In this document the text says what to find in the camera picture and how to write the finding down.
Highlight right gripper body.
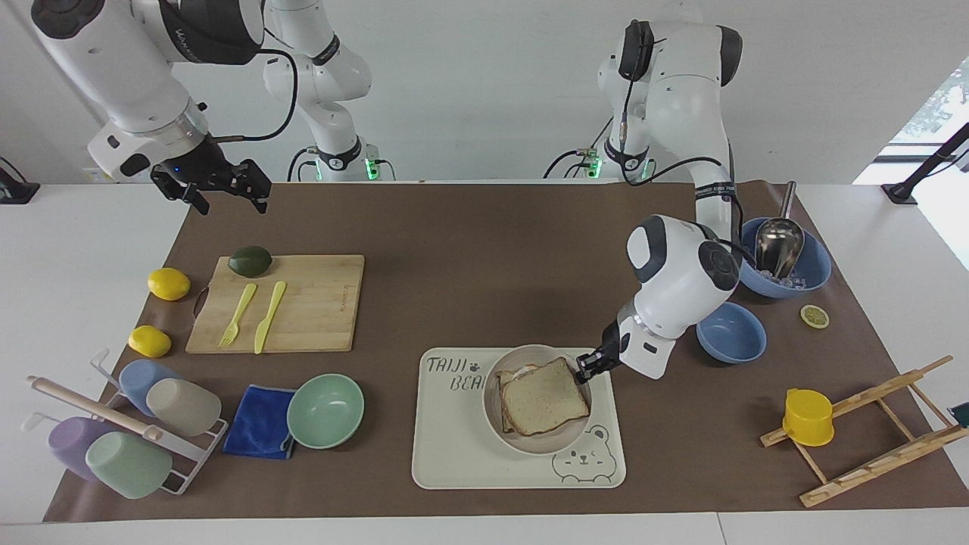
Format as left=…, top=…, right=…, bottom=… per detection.
left=151, top=135, right=237, bottom=193

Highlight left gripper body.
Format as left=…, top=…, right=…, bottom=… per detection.
left=597, top=319, right=631, bottom=372

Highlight bread slice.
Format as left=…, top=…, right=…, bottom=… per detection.
left=500, top=356, right=592, bottom=438

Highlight beige plate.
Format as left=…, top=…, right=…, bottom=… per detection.
left=482, top=344, right=615, bottom=457

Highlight sandwich base with filling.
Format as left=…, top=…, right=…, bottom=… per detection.
left=495, top=363, right=547, bottom=434

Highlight dark green avocado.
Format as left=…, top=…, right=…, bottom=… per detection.
left=228, top=245, right=273, bottom=279

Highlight yellow lemon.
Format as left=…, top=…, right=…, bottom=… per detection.
left=127, top=325, right=173, bottom=359
left=147, top=267, right=192, bottom=302

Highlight small blue bowl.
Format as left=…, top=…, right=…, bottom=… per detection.
left=695, top=301, right=768, bottom=365

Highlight yellow plastic fork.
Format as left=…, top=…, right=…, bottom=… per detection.
left=218, top=282, right=259, bottom=350

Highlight wooden cutting board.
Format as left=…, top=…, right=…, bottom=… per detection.
left=185, top=254, right=366, bottom=355

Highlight yellow plastic knife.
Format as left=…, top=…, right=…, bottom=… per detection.
left=253, top=281, right=288, bottom=356

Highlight cream tray with bear print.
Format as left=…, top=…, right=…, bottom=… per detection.
left=411, top=347, right=628, bottom=491

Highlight black stand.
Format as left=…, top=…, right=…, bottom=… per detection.
left=0, top=156, right=41, bottom=206
left=881, top=121, right=969, bottom=206

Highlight blue cup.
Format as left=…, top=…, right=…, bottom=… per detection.
left=118, top=358, right=183, bottom=418

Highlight ice cubes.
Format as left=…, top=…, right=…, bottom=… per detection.
left=760, top=268, right=817, bottom=293

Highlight metal scoop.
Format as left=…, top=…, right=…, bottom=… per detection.
left=754, top=179, right=806, bottom=281

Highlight beige cup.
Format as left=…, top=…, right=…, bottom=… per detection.
left=145, top=377, right=223, bottom=438

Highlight yellow cup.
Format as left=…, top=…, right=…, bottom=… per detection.
left=781, top=388, right=837, bottom=448

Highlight large blue bowl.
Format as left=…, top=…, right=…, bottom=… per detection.
left=737, top=216, right=833, bottom=300

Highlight blue cloth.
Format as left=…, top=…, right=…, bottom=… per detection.
left=222, top=384, right=298, bottom=461

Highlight green bowl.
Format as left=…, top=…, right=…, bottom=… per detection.
left=285, top=372, right=366, bottom=450

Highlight green cup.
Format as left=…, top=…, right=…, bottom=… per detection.
left=84, top=431, right=174, bottom=500

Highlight purple cup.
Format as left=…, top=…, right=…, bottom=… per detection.
left=48, top=416, right=116, bottom=484

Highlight wooden rack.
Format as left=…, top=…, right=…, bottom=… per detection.
left=759, top=354, right=969, bottom=509

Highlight white wire cup rack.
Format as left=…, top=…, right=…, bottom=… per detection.
left=20, top=348, right=230, bottom=497

